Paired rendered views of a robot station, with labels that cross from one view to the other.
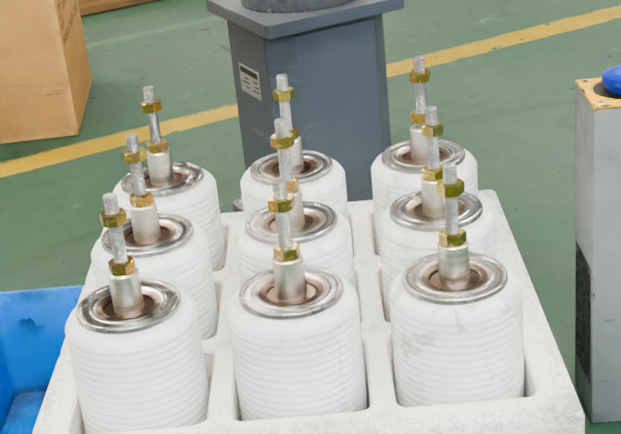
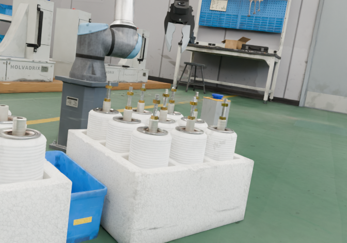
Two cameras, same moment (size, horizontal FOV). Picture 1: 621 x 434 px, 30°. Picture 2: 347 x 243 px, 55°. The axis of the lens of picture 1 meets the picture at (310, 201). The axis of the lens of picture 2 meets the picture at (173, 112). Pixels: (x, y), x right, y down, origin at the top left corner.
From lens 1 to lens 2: 0.67 m
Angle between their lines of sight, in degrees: 42
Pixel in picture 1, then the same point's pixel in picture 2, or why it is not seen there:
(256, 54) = (78, 92)
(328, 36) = (101, 90)
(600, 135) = (217, 107)
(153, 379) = (167, 151)
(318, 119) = not seen: hidden behind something
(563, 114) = not seen: hidden behind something
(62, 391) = (124, 161)
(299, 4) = (95, 78)
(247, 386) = (182, 155)
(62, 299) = (50, 155)
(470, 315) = (233, 135)
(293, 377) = (198, 151)
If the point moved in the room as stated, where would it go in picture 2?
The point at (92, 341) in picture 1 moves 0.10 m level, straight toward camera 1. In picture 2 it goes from (154, 137) to (191, 149)
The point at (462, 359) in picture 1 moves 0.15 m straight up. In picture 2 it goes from (230, 147) to (239, 93)
